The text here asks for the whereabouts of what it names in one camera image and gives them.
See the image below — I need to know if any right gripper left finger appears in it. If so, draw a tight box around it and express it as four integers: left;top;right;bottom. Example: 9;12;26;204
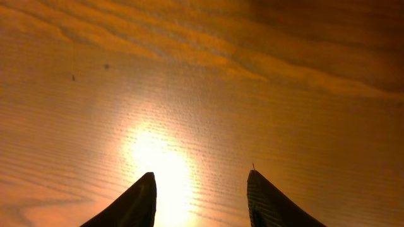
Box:
81;172;157;227

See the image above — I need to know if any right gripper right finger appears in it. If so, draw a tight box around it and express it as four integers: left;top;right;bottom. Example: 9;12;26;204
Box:
247;170;325;227

